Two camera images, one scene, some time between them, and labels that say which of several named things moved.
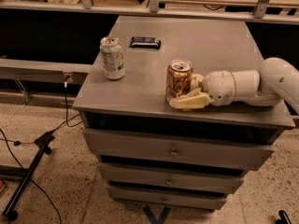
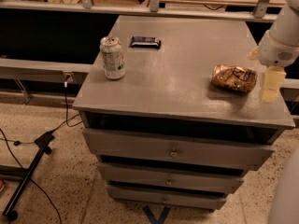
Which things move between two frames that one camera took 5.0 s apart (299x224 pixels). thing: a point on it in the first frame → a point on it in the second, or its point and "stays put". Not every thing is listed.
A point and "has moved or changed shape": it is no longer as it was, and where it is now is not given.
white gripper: x=219 y=87 → x=275 y=53
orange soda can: x=177 y=79 has moved or changed shape
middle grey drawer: x=170 y=177 stays put
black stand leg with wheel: x=42 y=142 stays put
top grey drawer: x=176 y=150 stays put
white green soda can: x=113 y=58 stays put
